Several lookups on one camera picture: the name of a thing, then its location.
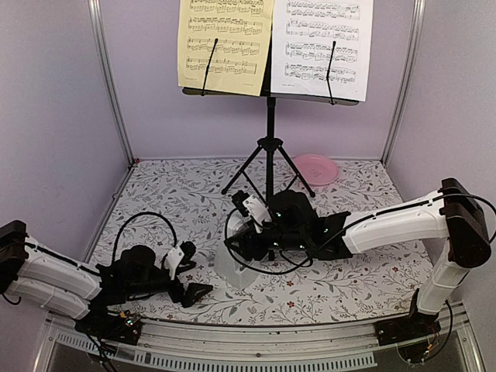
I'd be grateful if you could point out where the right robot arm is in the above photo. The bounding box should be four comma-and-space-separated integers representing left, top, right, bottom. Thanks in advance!
224, 178, 495, 338

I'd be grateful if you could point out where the aluminium front rail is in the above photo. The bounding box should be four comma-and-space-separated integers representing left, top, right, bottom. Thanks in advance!
34, 302, 485, 371

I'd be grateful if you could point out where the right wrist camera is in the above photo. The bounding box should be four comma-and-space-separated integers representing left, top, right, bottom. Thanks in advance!
232, 191, 272, 225

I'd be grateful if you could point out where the floral patterned table cloth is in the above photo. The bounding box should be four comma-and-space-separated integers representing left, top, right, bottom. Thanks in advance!
91, 160, 432, 326

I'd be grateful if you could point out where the black perforated music stand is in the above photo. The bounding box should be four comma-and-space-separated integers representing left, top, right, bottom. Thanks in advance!
181, 36, 361, 263

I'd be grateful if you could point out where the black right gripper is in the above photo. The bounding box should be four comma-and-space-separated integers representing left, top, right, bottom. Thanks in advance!
224, 219, 308, 261

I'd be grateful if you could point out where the white metronome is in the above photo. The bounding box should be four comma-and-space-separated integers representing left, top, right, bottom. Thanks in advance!
214, 210, 259, 290

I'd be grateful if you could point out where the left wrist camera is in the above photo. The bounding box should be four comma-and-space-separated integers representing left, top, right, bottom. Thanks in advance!
161, 241, 196, 281

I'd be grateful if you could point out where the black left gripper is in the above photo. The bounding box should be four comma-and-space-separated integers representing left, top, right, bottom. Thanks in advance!
126, 269, 213, 308

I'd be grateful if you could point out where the white sheet music page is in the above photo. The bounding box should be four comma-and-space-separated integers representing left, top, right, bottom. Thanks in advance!
270, 0, 374, 102

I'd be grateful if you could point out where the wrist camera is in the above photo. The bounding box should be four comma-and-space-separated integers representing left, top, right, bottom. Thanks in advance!
161, 241, 196, 281
232, 191, 272, 225

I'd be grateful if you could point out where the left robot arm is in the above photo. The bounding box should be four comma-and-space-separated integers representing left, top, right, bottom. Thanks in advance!
1, 220, 213, 336

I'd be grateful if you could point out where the right aluminium corner post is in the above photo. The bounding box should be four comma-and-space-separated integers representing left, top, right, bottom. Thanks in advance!
381, 0, 425, 168

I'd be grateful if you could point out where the pink plastic plate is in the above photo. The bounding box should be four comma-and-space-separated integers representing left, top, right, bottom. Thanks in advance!
293, 153, 339, 187

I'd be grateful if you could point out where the yellow sheet music page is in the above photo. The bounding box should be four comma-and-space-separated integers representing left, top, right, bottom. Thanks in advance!
177, 0, 274, 96

